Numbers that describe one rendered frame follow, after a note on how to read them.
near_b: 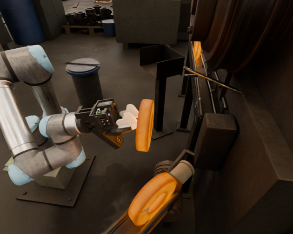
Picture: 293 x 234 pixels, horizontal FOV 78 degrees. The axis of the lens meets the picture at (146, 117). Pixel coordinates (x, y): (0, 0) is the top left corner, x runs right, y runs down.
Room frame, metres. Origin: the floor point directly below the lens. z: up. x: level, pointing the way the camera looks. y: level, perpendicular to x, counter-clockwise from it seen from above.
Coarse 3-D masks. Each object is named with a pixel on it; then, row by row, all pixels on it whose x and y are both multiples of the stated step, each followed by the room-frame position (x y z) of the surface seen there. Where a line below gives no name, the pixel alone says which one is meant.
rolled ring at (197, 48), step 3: (195, 42) 1.44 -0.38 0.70; (198, 42) 1.30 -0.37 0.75; (195, 45) 1.43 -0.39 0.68; (198, 45) 1.29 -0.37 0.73; (195, 48) 1.42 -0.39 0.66; (198, 48) 1.28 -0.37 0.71; (195, 51) 1.40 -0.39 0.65; (198, 51) 1.28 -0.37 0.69; (195, 54) 1.31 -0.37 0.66; (198, 54) 1.29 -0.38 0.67; (195, 57) 1.31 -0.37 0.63; (198, 57) 1.31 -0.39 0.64
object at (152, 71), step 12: (144, 48) 1.28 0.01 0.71; (156, 48) 1.33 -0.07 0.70; (168, 48) 1.30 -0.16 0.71; (144, 60) 1.28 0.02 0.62; (156, 60) 1.33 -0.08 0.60; (168, 60) 1.07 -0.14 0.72; (180, 60) 1.11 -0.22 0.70; (156, 72) 1.04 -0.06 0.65; (168, 72) 1.07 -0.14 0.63; (180, 72) 1.12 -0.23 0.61; (156, 84) 1.17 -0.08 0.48; (156, 96) 1.16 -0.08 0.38; (156, 108) 1.16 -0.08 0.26; (156, 120) 1.15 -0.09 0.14; (156, 132) 1.12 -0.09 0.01; (168, 132) 1.12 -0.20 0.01
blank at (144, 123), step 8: (144, 104) 0.38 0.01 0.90; (152, 104) 0.39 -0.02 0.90; (144, 112) 0.36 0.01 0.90; (152, 112) 0.39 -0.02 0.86; (144, 120) 0.34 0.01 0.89; (152, 120) 0.41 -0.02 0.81; (136, 128) 0.33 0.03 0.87; (144, 128) 0.32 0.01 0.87; (152, 128) 0.42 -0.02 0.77; (136, 136) 0.31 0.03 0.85; (144, 136) 0.31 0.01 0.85; (136, 144) 0.31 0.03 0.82; (144, 144) 0.31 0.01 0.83
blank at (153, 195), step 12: (156, 180) 0.23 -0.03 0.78; (168, 180) 0.23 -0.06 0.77; (144, 192) 0.20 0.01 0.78; (156, 192) 0.20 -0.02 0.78; (168, 192) 0.23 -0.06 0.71; (132, 204) 0.18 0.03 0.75; (144, 204) 0.18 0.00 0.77; (156, 204) 0.22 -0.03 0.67; (132, 216) 0.17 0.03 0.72; (144, 216) 0.17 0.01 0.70
